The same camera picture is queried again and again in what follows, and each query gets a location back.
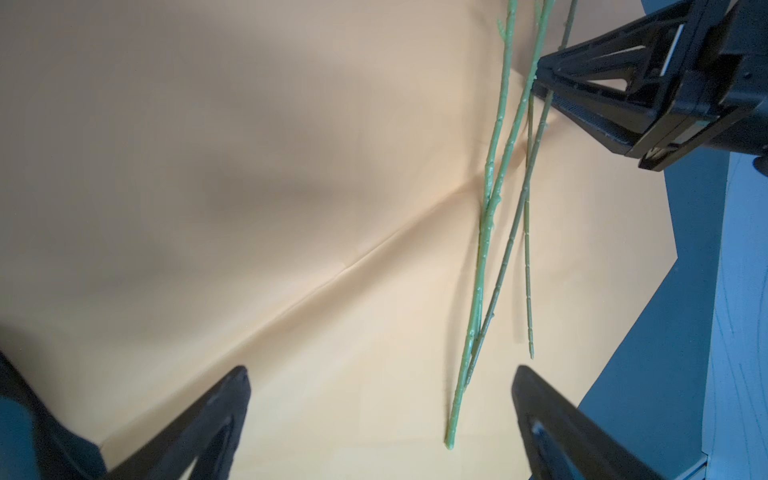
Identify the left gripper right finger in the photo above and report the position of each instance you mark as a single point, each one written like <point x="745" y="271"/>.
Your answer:
<point x="561" y="442"/>

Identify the black printed ribbon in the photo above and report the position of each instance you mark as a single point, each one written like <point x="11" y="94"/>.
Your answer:
<point x="34" y="444"/>

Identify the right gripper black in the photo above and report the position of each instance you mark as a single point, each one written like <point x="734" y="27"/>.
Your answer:
<point x="714" y="51"/>

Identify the green table mat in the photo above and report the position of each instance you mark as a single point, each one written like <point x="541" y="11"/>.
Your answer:
<point x="660" y="360"/>

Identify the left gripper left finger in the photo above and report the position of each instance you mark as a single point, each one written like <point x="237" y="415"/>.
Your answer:
<point x="202" y="440"/>

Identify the orange wrapping paper sheet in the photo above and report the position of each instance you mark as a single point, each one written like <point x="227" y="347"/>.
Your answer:
<point x="270" y="210"/>

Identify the light pink fake rose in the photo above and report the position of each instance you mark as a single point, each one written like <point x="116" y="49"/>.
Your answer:
<point x="486" y="240"/>

